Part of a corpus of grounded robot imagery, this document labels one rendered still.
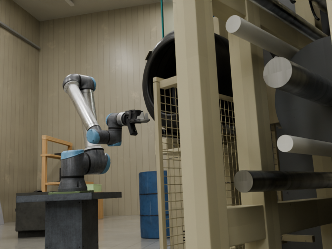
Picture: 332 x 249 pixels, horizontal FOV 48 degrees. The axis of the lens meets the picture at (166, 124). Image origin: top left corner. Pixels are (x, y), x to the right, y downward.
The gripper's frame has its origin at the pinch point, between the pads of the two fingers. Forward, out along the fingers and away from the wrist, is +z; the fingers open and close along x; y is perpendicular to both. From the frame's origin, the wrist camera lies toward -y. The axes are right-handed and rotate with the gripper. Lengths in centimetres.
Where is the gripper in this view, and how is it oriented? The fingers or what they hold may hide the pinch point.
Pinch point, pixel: (147, 120)
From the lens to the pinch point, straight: 227.5
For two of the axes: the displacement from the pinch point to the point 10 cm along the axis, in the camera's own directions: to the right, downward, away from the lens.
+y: 0.4, -9.9, 1.0
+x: 6.9, 1.0, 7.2
